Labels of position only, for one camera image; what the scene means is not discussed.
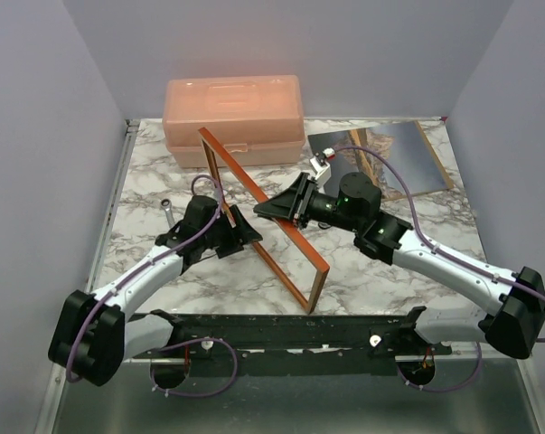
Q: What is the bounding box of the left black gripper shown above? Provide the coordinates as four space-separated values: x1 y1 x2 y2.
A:
201 205 262 259

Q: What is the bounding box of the orange wooden picture frame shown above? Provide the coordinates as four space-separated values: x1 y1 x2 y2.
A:
198 127 330 315

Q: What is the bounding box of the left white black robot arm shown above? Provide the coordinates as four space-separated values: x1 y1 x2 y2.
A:
48 195 262 386

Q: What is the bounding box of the aluminium extrusion rail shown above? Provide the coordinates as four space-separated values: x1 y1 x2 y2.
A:
54 320 533 363

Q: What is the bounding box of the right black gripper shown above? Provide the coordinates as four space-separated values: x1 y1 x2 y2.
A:
254 173 362 233

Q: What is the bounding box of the translucent orange plastic toolbox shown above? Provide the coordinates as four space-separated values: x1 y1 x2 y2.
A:
163 75 305 168

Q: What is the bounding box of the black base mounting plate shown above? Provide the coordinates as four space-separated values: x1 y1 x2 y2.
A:
72 311 454 376

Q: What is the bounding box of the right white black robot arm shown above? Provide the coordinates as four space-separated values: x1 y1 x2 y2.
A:
254 172 545 359

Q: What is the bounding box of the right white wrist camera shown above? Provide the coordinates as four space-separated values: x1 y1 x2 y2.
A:
309 147 336 189

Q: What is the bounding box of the silver combination wrench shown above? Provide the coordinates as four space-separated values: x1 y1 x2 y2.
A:
160 198 175 228

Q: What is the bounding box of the landscape photo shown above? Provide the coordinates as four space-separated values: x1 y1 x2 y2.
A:
308 121 453 201

